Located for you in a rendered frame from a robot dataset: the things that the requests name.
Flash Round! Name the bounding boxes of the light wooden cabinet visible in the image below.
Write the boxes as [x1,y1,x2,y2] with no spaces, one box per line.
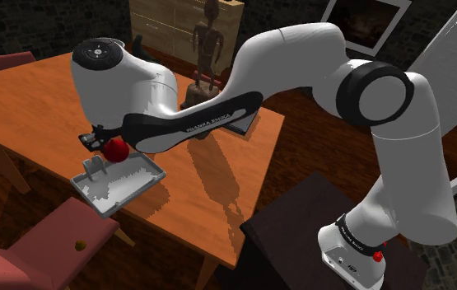
[128,0,245,77]

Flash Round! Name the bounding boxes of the brown wooden figure statue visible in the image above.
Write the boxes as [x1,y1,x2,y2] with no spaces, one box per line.
[180,0,226,110]

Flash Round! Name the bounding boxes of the red chair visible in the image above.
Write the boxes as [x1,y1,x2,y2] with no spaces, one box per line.
[0,50,37,75]
[0,196,136,290]

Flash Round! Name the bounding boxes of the dark flat book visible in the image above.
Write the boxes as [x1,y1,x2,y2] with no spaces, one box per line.
[222,111,259,136]

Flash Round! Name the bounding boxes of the large grey flat panel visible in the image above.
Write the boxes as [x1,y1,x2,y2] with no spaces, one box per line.
[406,0,457,138]

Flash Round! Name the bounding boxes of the orange wooden table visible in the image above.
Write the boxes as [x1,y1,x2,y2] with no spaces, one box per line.
[0,52,286,290]

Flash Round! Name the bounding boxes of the red ball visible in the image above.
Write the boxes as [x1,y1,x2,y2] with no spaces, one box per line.
[103,138,130,164]

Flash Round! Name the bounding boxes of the dark robot stand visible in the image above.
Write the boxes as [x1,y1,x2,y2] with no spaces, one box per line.
[215,171,430,290]

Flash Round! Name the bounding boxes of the dark green figure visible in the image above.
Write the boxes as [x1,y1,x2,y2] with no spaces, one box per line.
[131,34,161,64]

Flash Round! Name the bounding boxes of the white framed wall picture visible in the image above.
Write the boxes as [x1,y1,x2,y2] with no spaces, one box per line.
[320,0,413,58]

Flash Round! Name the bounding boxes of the grey tray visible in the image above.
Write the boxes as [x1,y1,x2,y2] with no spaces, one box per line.
[70,152,167,219]

